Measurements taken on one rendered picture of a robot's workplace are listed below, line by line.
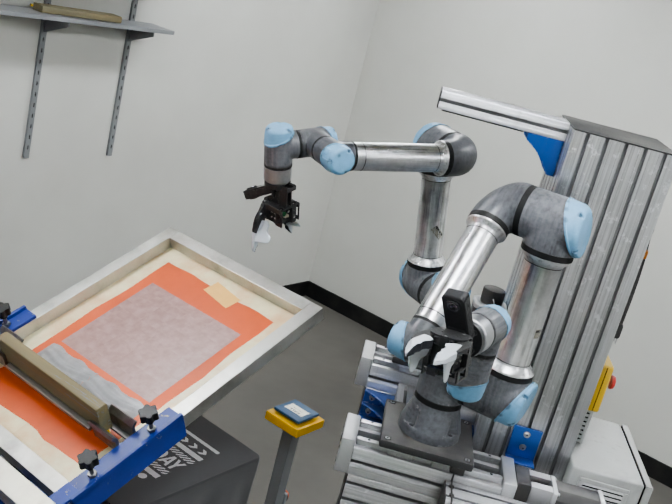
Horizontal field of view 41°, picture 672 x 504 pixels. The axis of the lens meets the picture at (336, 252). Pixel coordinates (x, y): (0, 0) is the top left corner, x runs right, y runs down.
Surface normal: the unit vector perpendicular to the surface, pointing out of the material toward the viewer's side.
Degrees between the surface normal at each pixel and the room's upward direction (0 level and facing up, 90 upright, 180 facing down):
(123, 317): 24
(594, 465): 0
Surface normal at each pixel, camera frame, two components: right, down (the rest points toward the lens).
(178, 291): -0.03, -0.80
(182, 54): 0.77, 0.37
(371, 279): -0.60, 0.10
